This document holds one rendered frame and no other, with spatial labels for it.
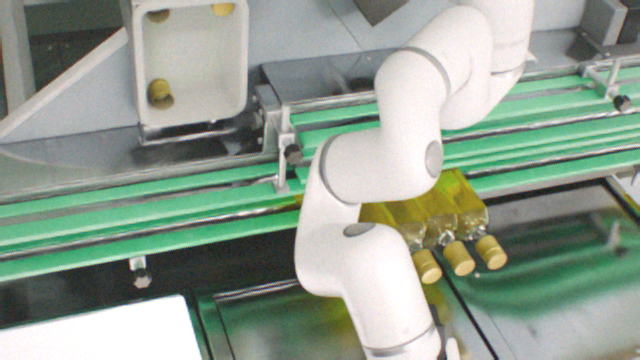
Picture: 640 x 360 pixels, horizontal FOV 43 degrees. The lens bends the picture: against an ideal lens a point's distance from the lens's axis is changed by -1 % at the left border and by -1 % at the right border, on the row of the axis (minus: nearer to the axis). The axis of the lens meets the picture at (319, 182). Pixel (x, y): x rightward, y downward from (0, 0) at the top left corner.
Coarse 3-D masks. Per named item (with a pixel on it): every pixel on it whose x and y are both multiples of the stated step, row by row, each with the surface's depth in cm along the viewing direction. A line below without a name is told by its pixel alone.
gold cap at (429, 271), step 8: (416, 256) 127; (424, 256) 127; (432, 256) 128; (416, 264) 127; (424, 264) 126; (432, 264) 126; (424, 272) 125; (432, 272) 125; (440, 272) 126; (424, 280) 126; (432, 280) 127
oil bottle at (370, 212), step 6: (366, 204) 133; (372, 204) 133; (378, 204) 134; (360, 210) 132; (366, 210) 132; (372, 210) 132; (378, 210) 132; (360, 216) 131; (366, 216) 131; (372, 216) 131; (378, 216) 131; (384, 216) 132; (360, 222) 130; (366, 222) 130; (372, 222) 130; (378, 222) 130; (384, 222) 130
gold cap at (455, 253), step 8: (448, 248) 129; (456, 248) 128; (464, 248) 129; (448, 256) 129; (456, 256) 128; (464, 256) 127; (456, 264) 127; (464, 264) 127; (472, 264) 128; (456, 272) 128; (464, 272) 128
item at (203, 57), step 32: (160, 0) 117; (192, 0) 118; (224, 0) 119; (160, 32) 127; (192, 32) 129; (224, 32) 131; (160, 64) 131; (192, 64) 133; (224, 64) 135; (192, 96) 135; (224, 96) 136
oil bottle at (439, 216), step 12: (432, 192) 137; (420, 204) 134; (432, 204) 134; (444, 204) 134; (432, 216) 132; (444, 216) 132; (456, 216) 133; (432, 228) 131; (444, 228) 131; (456, 228) 132; (432, 240) 132
